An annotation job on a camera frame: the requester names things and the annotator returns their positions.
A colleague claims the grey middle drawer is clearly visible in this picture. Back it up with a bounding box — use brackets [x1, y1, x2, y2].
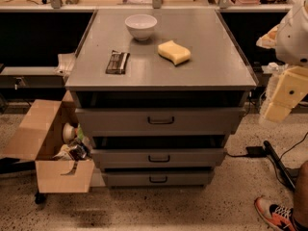
[92, 148, 225, 169]

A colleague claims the grey top drawer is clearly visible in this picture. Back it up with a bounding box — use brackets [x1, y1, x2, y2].
[76, 108, 244, 137]

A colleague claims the black bar on floor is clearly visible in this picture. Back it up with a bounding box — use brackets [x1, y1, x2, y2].
[264, 141, 295, 191]

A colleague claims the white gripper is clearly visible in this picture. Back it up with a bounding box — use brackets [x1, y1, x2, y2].
[263, 66, 308, 122]

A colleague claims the white ceramic bowl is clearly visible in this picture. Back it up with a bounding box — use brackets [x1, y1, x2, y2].
[125, 14, 157, 41]

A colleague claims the black caster wheel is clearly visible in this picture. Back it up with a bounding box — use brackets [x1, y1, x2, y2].
[35, 192, 46, 205]

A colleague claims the black power adapter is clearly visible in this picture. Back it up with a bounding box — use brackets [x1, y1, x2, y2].
[246, 146, 267, 158]

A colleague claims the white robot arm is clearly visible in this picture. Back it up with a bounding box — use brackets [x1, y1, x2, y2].
[258, 0, 308, 122]

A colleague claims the grey bottom drawer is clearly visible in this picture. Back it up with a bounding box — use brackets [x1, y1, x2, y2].
[102, 170, 214, 187]

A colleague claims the grey drawer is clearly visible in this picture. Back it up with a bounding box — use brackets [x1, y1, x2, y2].
[76, 108, 244, 137]
[92, 148, 225, 169]
[102, 170, 214, 187]

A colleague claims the yellow sponge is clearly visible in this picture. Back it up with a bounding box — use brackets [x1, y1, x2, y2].
[158, 40, 191, 65]

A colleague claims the orange white sneaker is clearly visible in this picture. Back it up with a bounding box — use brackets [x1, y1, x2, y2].
[254, 197, 297, 231]

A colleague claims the cardboard box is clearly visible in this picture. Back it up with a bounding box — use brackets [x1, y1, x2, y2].
[3, 91, 94, 193]

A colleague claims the white round object in box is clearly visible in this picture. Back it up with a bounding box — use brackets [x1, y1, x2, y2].
[63, 123, 76, 143]

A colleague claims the person's bare leg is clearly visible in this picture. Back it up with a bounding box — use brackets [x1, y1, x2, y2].
[293, 162, 308, 231]

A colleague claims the grey drawer cabinet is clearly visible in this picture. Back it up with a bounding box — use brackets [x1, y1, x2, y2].
[64, 8, 259, 189]

